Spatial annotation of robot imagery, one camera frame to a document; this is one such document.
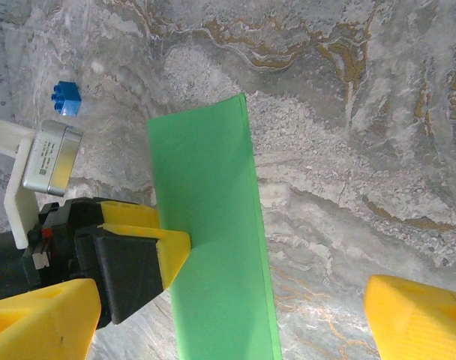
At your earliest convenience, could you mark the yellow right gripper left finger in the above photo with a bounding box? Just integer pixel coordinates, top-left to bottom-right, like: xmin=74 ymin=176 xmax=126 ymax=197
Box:
xmin=0 ymin=277 xmax=102 ymax=360

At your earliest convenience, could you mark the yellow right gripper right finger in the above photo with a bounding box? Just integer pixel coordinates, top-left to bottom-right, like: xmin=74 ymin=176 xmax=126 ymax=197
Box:
xmin=364 ymin=274 xmax=456 ymax=360

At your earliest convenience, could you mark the green paper sheet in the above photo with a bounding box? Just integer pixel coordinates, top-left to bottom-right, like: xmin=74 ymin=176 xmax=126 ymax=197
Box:
xmin=145 ymin=92 xmax=284 ymax=360

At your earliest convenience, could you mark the blue toy brick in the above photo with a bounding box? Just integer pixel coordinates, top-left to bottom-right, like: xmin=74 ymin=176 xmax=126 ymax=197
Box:
xmin=50 ymin=80 xmax=83 ymax=116

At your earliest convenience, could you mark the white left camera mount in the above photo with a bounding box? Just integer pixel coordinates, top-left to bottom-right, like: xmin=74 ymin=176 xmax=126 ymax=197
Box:
xmin=0 ymin=118 xmax=40 ymax=249

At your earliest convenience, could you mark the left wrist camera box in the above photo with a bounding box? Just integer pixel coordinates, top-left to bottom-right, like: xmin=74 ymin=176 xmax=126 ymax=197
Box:
xmin=21 ymin=120 xmax=83 ymax=197

